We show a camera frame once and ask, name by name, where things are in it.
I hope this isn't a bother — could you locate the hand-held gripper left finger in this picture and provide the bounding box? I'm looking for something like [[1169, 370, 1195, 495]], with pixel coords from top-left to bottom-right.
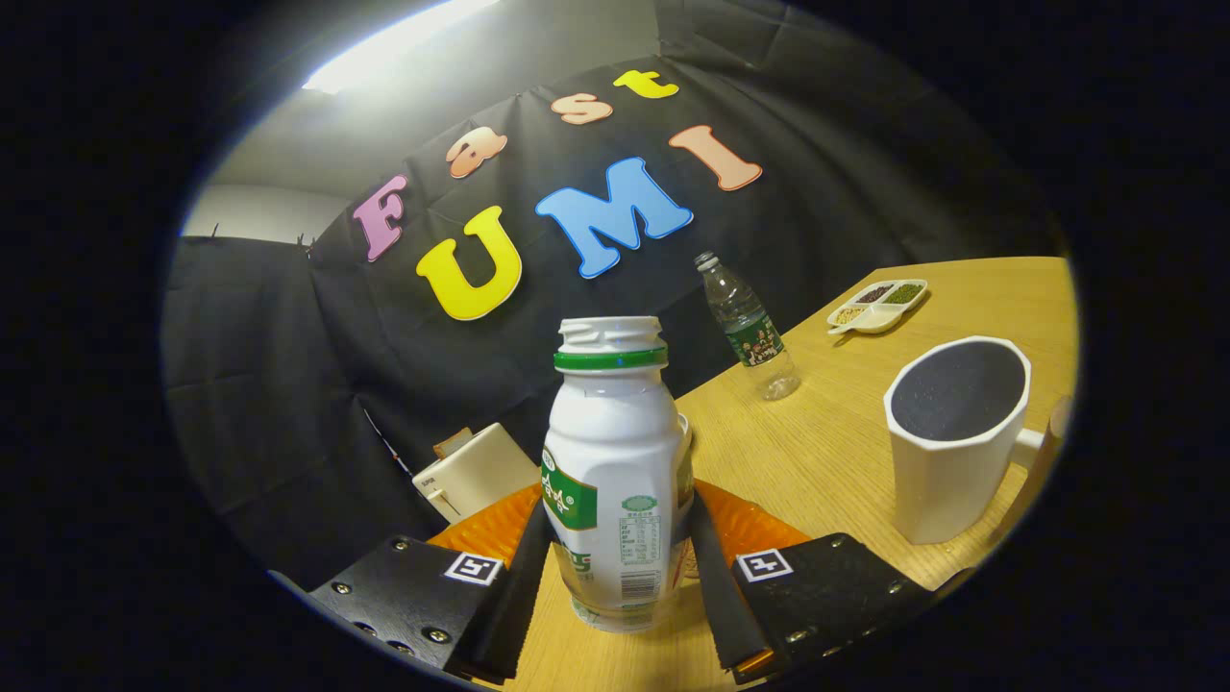
[[272, 482, 554, 685]]

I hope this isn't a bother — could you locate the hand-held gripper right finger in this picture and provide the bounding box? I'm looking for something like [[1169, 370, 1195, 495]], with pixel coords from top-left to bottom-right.
[[690, 479, 938, 685]]

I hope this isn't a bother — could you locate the white juice bottle green label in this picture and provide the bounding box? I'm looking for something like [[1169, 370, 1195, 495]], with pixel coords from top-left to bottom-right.
[[541, 316, 695, 634]]

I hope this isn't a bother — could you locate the white cup wooden handle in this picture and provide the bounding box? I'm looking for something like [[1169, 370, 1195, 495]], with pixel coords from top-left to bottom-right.
[[882, 335, 1072, 546]]

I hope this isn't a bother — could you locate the clear plastic water bottle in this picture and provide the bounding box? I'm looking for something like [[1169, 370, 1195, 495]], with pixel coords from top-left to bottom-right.
[[694, 251, 802, 402]]

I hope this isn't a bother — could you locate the cream toaster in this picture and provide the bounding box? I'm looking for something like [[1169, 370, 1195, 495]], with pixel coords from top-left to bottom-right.
[[412, 422, 541, 525]]

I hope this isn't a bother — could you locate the wooden table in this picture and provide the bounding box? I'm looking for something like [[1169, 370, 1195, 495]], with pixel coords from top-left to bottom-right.
[[480, 255, 1082, 692]]

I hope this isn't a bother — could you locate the black backdrop cloth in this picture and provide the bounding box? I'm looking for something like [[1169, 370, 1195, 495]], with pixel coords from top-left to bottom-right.
[[161, 0, 1068, 587]]

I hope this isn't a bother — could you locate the white divided snack tray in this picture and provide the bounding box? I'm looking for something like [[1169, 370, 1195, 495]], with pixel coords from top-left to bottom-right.
[[826, 279, 929, 336]]

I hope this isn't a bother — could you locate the ceiling light panel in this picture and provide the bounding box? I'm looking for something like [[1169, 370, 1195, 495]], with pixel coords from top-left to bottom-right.
[[303, 0, 501, 94]]

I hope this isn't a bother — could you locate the toaster power cable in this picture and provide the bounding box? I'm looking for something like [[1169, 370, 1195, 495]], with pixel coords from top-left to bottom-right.
[[362, 408, 414, 477]]

